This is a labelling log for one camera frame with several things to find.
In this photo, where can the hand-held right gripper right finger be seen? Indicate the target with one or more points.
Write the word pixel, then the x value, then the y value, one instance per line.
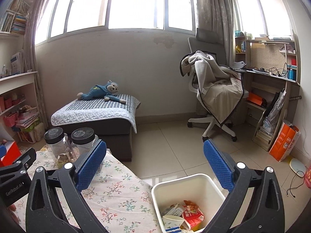
pixel 217 167

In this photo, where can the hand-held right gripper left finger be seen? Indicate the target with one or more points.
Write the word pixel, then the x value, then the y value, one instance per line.
pixel 93 162

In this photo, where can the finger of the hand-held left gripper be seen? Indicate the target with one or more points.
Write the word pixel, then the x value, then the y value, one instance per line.
pixel 23 162

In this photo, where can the white plastic bin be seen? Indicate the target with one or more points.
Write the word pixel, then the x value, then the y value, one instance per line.
pixel 170 189

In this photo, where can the red instant noodle packet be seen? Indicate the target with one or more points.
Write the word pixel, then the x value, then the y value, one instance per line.
pixel 193 217

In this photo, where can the white paper cup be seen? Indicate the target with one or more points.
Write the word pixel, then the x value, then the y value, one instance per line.
pixel 172 222

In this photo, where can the red cardboard box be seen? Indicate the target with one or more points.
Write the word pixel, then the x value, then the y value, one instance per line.
pixel 12 154

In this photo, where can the clear jar of round nuts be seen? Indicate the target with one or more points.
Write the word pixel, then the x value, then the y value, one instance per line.
pixel 82 134

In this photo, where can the dark ottoman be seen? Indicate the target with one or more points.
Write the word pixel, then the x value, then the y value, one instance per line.
pixel 121 145

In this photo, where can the woven beige bag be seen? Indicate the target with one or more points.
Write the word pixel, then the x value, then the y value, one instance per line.
pixel 39 132

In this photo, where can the clear jar with green label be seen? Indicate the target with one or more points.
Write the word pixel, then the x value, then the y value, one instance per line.
pixel 54 148

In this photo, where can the floral tablecloth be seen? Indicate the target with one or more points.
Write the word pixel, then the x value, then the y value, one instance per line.
pixel 116 189

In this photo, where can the pink plastic basket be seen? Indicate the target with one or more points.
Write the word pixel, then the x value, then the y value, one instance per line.
pixel 9 121

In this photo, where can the white office chair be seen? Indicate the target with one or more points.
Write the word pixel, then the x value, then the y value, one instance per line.
pixel 211 123

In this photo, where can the stack of papers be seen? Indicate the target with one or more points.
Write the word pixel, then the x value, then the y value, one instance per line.
pixel 26 117

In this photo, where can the grey quilted blanket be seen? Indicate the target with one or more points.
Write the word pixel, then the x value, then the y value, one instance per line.
pixel 97 114

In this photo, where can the stack of books under desk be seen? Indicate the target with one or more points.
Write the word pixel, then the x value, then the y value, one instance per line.
pixel 262 138

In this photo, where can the orange paper bag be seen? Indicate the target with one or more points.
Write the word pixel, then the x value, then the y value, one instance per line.
pixel 284 143

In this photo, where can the blue monkey plush toy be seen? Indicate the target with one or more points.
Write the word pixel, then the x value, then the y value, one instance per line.
pixel 97 91

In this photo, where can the beige blanket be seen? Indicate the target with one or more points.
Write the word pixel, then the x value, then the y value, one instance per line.
pixel 218 94

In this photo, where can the orange box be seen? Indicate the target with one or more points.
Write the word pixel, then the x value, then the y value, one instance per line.
pixel 255 99

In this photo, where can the white bathroom scale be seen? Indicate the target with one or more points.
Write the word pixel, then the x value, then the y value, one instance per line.
pixel 297 166

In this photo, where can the white bookshelf unit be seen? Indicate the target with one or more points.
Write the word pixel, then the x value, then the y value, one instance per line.
pixel 17 79

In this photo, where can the blue bottle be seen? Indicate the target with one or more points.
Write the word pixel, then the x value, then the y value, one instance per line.
pixel 291 74

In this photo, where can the wooden desk with shelves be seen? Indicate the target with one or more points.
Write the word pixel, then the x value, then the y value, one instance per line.
pixel 267 51

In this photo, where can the grey patterned curtain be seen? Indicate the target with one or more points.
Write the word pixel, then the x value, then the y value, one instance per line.
pixel 213 9
pixel 34 29

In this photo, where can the stack of flat books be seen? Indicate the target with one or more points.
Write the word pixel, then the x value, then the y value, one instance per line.
pixel 19 25

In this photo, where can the row of upright books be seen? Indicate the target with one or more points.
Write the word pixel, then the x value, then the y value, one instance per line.
pixel 6 21

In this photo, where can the large window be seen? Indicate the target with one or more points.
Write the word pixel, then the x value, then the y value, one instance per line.
pixel 133 2

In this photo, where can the narrow side window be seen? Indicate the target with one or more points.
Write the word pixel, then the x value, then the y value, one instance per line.
pixel 267 9

